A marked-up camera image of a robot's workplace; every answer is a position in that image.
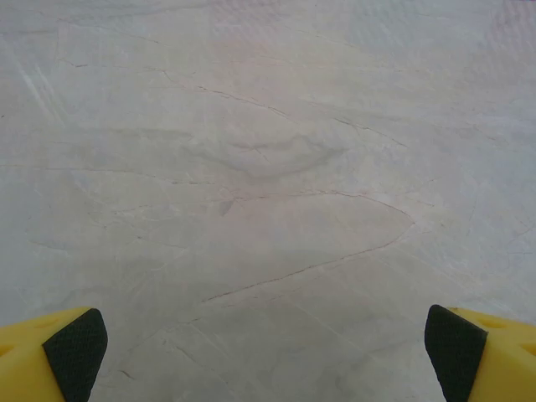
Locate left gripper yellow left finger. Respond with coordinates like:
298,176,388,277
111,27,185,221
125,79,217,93
0,307,109,402

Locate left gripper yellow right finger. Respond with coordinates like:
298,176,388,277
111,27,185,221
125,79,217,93
424,304,536,402

